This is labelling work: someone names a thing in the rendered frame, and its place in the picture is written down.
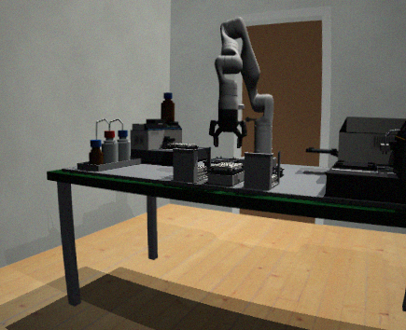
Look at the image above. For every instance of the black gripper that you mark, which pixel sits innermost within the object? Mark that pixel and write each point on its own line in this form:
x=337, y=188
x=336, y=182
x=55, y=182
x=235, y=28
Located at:
x=228, y=122

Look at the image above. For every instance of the brown glass bottle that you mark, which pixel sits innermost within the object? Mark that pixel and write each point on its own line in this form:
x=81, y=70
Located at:
x=168, y=111
x=96, y=158

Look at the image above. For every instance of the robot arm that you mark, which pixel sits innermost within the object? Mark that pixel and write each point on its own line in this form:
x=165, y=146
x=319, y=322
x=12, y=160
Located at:
x=230, y=63

